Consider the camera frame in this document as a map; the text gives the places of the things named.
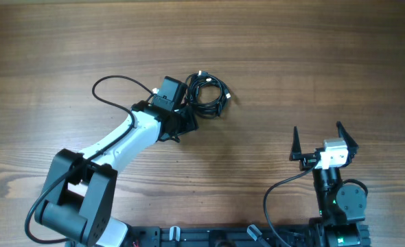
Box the black right camera cable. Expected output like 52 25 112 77
262 163 322 247

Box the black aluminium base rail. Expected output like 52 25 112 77
65 224 371 247

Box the black left camera cable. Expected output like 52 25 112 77
23 75 155 245

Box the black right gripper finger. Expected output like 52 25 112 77
289 126 302 161
336 121 359 161

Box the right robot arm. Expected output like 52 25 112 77
290 122 371 247

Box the black USB cable bundle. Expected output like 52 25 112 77
183 70 232 120

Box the black camera cable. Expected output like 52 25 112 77
23 75 155 245
262 163 322 247

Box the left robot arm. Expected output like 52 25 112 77
25 77 198 246

